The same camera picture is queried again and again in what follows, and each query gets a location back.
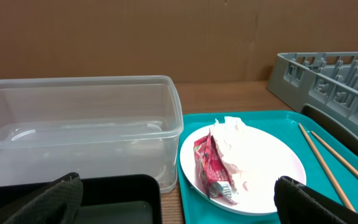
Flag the red snack wrapper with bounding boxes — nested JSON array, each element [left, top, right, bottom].
[[193, 133, 238, 205]]

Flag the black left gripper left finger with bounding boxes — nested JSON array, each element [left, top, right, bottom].
[[0, 172, 83, 224]]

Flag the white tissue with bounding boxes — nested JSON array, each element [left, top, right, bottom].
[[210, 116, 249, 191]]

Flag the wooden chopstick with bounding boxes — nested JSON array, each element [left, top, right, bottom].
[[298, 123, 356, 212], [311, 131, 358, 179]]

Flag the clear plastic bin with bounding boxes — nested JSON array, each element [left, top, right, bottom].
[[0, 75, 184, 193]]

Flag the teal serving tray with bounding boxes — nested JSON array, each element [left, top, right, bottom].
[[177, 111, 358, 224]]

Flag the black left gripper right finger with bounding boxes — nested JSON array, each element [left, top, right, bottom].
[[273, 176, 358, 224]]

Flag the black plastic tray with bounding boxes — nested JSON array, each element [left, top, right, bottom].
[[0, 174, 163, 224]]

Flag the grey dishwasher rack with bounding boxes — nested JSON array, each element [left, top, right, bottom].
[[267, 52, 358, 156]]

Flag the white pink plate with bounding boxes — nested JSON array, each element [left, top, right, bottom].
[[179, 124, 306, 216]]

